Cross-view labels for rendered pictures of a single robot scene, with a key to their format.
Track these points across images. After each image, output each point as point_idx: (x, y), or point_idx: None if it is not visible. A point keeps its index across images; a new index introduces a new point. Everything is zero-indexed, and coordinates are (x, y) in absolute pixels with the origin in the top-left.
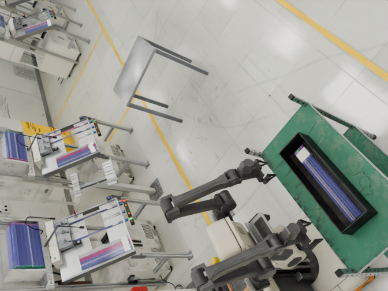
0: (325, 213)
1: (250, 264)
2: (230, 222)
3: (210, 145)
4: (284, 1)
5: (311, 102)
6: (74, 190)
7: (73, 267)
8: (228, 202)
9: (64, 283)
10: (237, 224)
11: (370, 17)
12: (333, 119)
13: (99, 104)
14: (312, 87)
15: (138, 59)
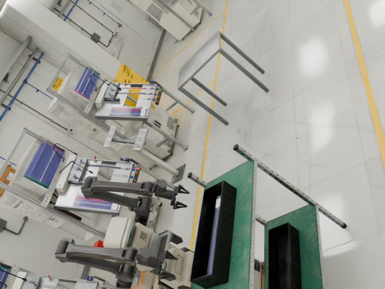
0: (193, 258)
1: (114, 262)
2: (129, 223)
3: (232, 157)
4: (361, 53)
5: (321, 163)
6: (105, 140)
7: (68, 199)
8: (141, 208)
9: (56, 207)
10: (144, 230)
11: None
12: (286, 187)
13: None
14: (329, 149)
15: (206, 51)
